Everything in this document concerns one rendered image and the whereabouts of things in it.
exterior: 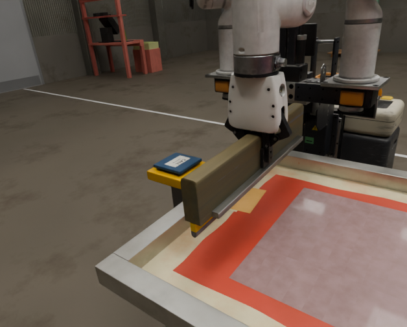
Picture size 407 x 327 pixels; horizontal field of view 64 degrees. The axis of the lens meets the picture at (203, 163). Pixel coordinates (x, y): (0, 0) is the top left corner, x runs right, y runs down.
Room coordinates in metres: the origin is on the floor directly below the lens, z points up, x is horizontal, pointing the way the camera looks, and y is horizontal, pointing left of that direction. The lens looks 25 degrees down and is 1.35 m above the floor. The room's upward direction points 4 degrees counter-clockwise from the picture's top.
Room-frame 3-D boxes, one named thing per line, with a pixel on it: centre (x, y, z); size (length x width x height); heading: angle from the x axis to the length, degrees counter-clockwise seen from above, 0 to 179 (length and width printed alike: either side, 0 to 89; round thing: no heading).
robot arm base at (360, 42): (0.97, -0.48, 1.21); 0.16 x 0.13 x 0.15; 140
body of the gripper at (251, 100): (0.56, -0.10, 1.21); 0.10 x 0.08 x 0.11; 52
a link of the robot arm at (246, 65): (0.55, -0.11, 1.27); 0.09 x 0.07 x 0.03; 52
